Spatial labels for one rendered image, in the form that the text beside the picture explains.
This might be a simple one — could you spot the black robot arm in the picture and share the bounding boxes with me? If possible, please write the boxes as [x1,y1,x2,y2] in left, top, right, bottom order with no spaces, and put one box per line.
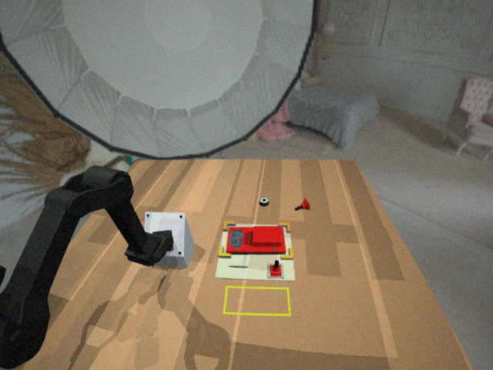
[0,165,174,369]

